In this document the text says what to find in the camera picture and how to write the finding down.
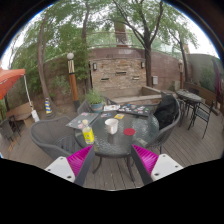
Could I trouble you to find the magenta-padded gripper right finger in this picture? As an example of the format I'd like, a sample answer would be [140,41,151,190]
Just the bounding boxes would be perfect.
[130,143,184,186]

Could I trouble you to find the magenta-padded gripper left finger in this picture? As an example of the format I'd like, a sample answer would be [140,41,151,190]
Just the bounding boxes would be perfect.
[44,144,96,187]

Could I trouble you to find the clear bottle with yellow label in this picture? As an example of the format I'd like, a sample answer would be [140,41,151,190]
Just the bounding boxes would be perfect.
[81,119,96,145]

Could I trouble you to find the grey wicker armchair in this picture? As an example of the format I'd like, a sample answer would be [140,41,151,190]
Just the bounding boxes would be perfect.
[77,99,93,115]
[144,94,182,154]
[29,115,84,160]

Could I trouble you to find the flat round red coaster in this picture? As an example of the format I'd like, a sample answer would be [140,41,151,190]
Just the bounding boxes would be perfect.
[123,127,136,137]

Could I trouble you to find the grey laptop with stickers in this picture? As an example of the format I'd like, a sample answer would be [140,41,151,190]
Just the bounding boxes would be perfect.
[65,112,100,130]

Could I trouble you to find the blue yellow striped bollard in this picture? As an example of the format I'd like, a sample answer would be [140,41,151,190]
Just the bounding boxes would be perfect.
[44,97,54,116]

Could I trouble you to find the black metal chair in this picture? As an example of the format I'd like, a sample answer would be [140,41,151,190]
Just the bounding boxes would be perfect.
[188,99,216,139]

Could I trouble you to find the black laptop with stickers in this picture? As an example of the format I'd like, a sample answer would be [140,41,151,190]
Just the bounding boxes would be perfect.
[117,103,155,118]

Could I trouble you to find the dark patio chair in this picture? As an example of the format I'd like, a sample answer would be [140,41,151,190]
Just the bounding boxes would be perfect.
[0,118,21,144]

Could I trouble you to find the dark round patio table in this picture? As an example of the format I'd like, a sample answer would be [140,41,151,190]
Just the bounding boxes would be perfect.
[175,89,204,118]

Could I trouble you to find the green plant in blue pot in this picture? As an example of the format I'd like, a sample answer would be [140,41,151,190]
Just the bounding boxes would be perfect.
[84,88,106,113]

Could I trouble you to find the white sticker sheet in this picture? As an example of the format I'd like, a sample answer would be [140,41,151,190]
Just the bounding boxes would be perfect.
[103,104,121,112]

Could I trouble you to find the forked dark tree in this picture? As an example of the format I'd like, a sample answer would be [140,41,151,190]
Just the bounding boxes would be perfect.
[113,0,166,88]

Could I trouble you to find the orange canopy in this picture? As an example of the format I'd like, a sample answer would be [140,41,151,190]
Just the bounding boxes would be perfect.
[0,67,27,101]

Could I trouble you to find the wooden lamp post with globe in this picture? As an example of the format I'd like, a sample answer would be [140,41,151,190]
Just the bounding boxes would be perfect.
[66,52,81,111]

